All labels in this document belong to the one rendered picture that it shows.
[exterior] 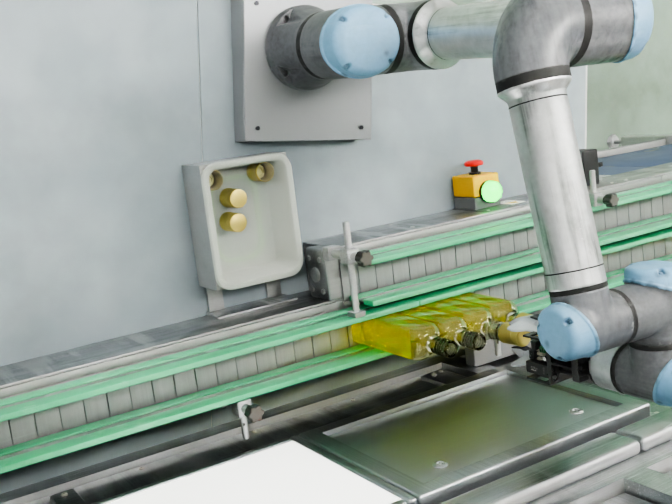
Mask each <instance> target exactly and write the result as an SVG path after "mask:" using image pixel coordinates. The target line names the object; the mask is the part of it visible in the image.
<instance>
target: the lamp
mask: <svg viewBox="0 0 672 504"><path fill-rule="evenodd" d="M479 195H480V198H481V199H482V200H483V201H484V202H496V201H497V200H499V198H500V197H501V195H502V187H501V185H500V184H499V183H498V182H496V181H491V180H486V181H484V182H483V183H482V184H481V186H480V188H479Z"/></svg>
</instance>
